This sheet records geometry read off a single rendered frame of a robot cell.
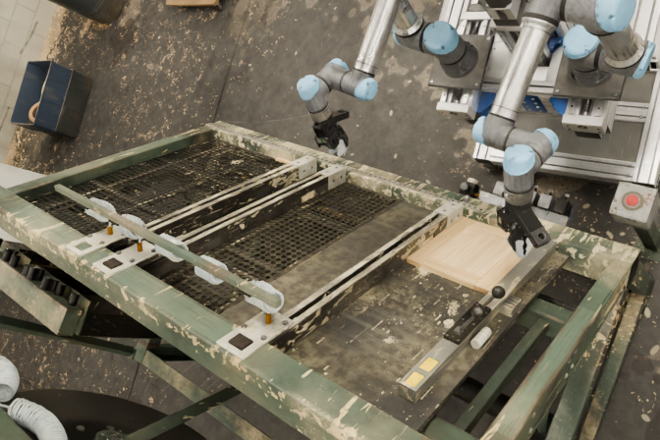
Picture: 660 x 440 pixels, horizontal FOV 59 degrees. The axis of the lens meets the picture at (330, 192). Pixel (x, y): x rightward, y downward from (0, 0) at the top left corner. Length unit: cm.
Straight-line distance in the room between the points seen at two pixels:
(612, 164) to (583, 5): 146
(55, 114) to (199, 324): 434
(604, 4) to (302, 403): 119
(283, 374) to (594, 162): 200
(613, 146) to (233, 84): 277
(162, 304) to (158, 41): 394
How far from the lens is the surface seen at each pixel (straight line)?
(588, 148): 306
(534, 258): 213
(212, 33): 501
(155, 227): 222
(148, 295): 180
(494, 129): 167
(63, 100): 586
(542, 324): 199
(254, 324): 162
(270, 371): 149
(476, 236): 226
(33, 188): 279
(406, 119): 366
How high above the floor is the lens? 309
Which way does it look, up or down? 55 degrees down
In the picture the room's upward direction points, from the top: 67 degrees counter-clockwise
